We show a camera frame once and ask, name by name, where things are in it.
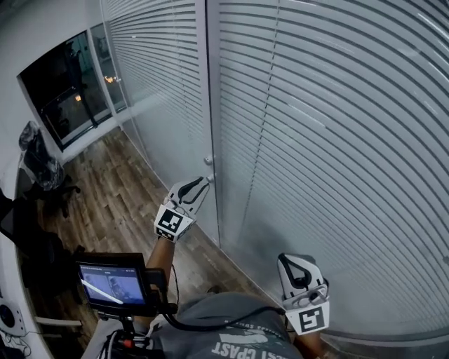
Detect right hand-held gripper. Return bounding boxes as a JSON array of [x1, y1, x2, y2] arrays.
[[276, 252, 331, 336]]

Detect small black monitor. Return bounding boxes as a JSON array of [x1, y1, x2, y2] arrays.
[[74, 251, 159, 318]]

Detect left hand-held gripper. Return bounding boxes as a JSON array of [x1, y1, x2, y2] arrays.
[[154, 176, 211, 243]]

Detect person's left forearm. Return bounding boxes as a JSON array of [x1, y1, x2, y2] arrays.
[[145, 236, 177, 281]]

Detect black monitor mount rig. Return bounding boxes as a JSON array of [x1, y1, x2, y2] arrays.
[[100, 313, 157, 359]]

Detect narrow white window blinds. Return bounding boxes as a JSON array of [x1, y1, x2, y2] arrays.
[[100, 0, 220, 246]]

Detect dark glass window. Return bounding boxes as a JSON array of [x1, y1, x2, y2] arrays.
[[18, 30, 114, 152]]

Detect wide white window blinds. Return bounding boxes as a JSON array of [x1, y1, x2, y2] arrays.
[[206, 0, 449, 338]]

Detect person's right forearm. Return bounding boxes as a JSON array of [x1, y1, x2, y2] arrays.
[[293, 330, 326, 359]]

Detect black cable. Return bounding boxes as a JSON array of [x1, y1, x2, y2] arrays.
[[161, 305, 287, 332]]

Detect white round speaker device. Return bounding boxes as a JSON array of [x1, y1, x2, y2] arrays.
[[0, 297, 27, 338]]

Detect narrow glass window pane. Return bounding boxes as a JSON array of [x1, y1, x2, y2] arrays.
[[89, 22, 128, 114]]

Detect black plastic-wrapped office chair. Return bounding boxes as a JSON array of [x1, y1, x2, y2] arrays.
[[16, 120, 82, 219]]

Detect person's grey printed shirt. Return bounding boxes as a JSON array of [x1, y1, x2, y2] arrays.
[[82, 292, 302, 359]]

